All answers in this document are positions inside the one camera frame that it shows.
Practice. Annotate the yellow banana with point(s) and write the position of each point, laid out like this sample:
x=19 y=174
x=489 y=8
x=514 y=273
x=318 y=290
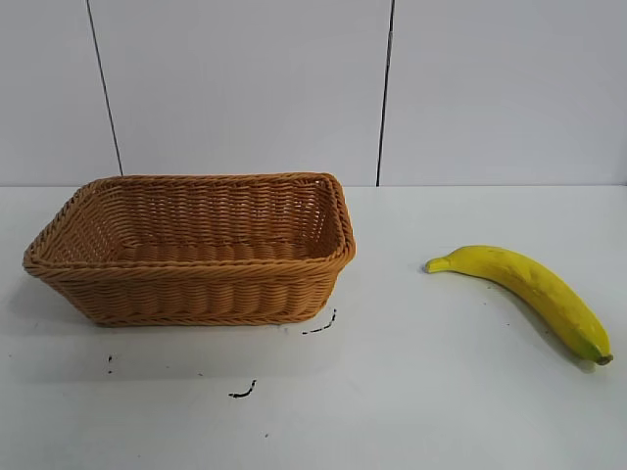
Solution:
x=534 y=289

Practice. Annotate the brown woven wicker basket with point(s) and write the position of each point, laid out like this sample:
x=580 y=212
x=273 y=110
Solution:
x=196 y=289

